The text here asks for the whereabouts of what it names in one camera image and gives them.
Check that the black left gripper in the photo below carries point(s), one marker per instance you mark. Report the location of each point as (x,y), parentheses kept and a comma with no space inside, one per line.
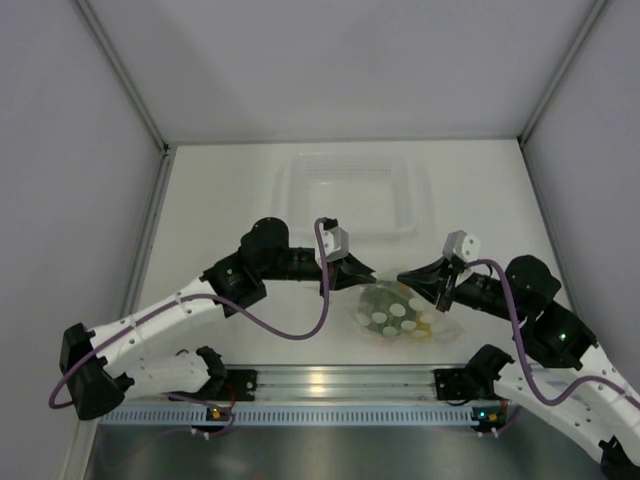
(350,272)

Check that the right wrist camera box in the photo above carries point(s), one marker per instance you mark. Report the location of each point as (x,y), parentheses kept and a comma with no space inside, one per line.
(461,246)

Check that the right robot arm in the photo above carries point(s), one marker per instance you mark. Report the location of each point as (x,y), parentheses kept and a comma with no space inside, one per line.
(560,373)

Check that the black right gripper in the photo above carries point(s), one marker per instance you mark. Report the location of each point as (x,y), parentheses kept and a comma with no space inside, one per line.
(433,278)

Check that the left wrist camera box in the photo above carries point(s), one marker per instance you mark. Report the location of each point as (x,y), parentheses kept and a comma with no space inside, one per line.
(331,244)

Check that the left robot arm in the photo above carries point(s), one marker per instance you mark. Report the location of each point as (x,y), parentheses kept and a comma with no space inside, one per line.
(104,366)

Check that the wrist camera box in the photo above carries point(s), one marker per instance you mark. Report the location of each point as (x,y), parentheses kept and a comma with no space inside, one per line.
(461,246)
(331,244)

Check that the green netted fake melon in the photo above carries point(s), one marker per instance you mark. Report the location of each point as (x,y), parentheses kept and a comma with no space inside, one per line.
(384,309)

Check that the slotted grey cable duct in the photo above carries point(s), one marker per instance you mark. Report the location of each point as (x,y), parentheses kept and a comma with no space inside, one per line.
(260,415)

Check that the clear zip top bag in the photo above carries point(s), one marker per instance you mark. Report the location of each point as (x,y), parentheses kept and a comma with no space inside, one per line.
(347,302)

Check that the white perforated plastic basket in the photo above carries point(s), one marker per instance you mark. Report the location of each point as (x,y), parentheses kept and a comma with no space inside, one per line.
(372,196)

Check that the yellow fake food piece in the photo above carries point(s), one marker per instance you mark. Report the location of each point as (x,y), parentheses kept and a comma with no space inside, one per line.
(426,332)

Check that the aluminium mounting rail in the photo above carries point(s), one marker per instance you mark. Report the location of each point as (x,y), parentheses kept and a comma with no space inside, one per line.
(269,383)

